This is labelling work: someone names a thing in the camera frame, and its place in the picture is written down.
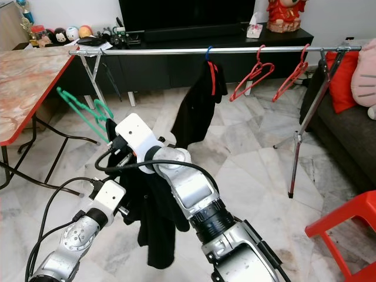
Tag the black shirt red collar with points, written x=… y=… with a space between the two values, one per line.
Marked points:
x=197 y=111

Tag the black round plush toy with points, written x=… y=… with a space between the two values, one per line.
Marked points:
x=60 y=35

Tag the red figurine statue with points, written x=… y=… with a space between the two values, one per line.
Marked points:
x=286 y=14

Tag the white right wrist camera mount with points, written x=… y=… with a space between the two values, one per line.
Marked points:
x=141 y=134

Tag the red plastic stool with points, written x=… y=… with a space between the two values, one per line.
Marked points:
x=341 y=214

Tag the black TV cabinet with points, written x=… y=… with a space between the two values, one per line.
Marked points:
x=170 y=70

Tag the golden trophy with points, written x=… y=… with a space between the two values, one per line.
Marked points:
x=24 y=9

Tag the dark grey sofa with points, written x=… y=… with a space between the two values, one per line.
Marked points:
x=346 y=147

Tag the silver metal clothes rack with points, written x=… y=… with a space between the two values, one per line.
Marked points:
x=153 y=51

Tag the orange round toy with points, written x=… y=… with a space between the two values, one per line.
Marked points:
x=85 y=31

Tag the black wallet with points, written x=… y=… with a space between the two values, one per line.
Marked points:
x=94 y=40

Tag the white round toy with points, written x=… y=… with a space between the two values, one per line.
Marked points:
x=73 y=33

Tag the white tissue box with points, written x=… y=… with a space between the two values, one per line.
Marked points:
x=255 y=30

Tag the green plastic hanger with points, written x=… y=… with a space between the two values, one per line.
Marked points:
x=73 y=101

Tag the red-lid jar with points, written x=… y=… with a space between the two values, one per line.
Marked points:
x=38 y=35

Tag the blue plastic hanger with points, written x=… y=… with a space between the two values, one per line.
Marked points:
x=208 y=53

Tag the pink cat pillow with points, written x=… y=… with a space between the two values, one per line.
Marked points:
x=365 y=76

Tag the black thin hanger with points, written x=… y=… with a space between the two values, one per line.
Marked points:
x=111 y=79

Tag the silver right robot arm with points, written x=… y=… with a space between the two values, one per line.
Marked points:
x=205 y=205

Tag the grey totoro plush pillow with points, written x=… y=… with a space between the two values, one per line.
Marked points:
x=371 y=111

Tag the green circuit board device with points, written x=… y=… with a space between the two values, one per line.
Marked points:
x=122 y=35

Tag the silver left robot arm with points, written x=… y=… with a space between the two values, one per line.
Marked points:
x=73 y=247

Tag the wooden cabinet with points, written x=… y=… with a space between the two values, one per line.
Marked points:
x=13 y=26

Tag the red cushion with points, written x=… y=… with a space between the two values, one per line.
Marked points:
x=343 y=82

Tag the black shirt yellow-green print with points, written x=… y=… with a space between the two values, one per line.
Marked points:
x=153 y=235

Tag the black television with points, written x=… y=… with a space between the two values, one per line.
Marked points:
x=188 y=13

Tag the black soundbar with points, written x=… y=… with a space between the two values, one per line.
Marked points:
x=191 y=33

